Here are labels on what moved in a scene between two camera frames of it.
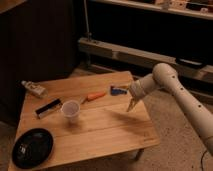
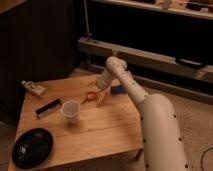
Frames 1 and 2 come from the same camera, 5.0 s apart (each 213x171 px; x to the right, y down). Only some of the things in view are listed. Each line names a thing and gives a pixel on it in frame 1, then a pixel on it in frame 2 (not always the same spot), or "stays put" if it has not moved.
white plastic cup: (71, 109) stays put
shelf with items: (200, 9) stays put
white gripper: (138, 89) → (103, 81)
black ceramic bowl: (33, 148) stays put
